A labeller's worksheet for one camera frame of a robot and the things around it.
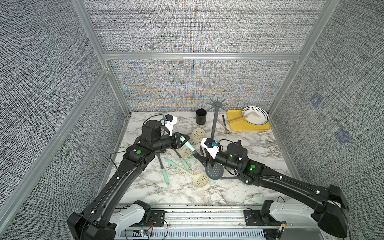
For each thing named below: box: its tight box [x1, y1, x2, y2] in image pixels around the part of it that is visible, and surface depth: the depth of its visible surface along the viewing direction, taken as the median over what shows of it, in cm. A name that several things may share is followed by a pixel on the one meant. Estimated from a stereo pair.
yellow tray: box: [226, 109, 271, 131], surface depth 115 cm
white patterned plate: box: [242, 106, 270, 126], surface depth 119 cm
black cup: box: [196, 108, 207, 125], surface depth 112 cm
